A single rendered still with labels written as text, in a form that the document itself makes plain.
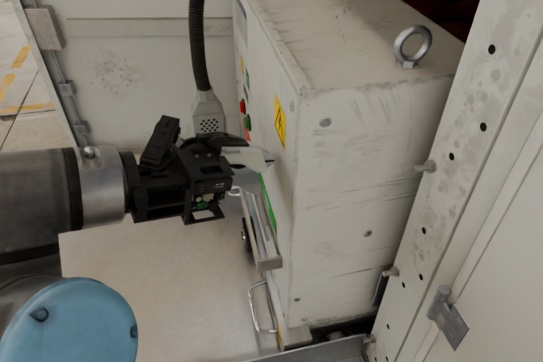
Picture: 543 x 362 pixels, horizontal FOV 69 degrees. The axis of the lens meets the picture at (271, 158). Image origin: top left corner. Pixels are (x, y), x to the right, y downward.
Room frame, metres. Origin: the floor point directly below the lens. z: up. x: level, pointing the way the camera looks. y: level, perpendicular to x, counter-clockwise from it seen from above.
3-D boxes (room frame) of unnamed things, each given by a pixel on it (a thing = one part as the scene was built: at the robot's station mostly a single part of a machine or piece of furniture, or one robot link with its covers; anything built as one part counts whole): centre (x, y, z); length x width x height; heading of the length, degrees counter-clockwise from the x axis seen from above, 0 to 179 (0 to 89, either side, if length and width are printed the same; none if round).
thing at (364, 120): (0.63, -0.22, 1.15); 0.51 x 0.50 x 0.48; 103
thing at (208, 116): (0.76, 0.14, 1.04); 0.08 x 0.05 x 0.17; 103
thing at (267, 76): (0.57, 0.03, 1.15); 0.48 x 0.01 x 0.48; 13
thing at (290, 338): (0.58, 0.01, 0.90); 0.54 x 0.05 x 0.06; 13
